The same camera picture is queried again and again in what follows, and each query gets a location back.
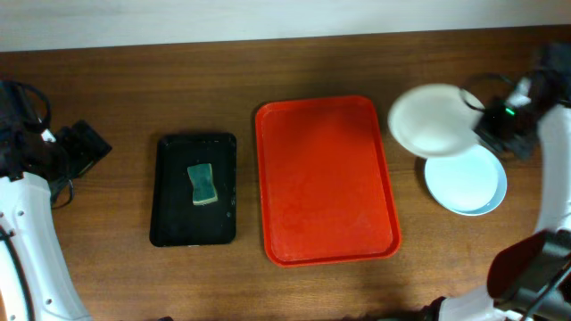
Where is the red tray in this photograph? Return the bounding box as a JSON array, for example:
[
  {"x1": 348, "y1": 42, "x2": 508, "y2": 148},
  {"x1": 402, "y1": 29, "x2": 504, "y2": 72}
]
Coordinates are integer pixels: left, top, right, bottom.
[{"x1": 254, "y1": 95, "x2": 401, "y2": 268}]

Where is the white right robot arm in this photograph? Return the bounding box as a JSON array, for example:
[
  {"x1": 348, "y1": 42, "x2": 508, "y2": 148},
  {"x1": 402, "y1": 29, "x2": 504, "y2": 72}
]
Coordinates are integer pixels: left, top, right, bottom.
[{"x1": 415, "y1": 43, "x2": 570, "y2": 321}]

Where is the cream plate with green mark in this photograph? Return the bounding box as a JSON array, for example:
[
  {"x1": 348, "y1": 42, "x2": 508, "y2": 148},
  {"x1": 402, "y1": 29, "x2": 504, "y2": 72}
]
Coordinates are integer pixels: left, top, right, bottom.
[{"x1": 387, "y1": 84, "x2": 483, "y2": 159}]

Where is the black tray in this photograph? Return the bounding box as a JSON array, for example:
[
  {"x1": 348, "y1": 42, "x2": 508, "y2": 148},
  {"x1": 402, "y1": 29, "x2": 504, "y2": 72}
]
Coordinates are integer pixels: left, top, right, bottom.
[{"x1": 149, "y1": 133, "x2": 237, "y2": 247}]

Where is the light blue plate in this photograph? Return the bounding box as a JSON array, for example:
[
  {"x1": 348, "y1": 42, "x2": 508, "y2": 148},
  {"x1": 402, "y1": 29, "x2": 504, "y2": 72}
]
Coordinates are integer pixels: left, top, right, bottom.
[{"x1": 424, "y1": 145, "x2": 508, "y2": 217}]

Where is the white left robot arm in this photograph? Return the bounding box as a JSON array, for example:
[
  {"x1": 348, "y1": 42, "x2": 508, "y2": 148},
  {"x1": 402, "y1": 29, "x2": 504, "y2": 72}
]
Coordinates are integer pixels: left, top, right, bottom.
[{"x1": 1, "y1": 80, "x2": 112, "y2": 321}]

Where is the yellow green sponge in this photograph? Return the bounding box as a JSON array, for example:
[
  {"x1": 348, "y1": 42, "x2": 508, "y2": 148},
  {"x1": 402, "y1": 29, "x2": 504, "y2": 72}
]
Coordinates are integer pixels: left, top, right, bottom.
[{"x1": 187, "y1": 163, "x2": 218, "y2": 206}]

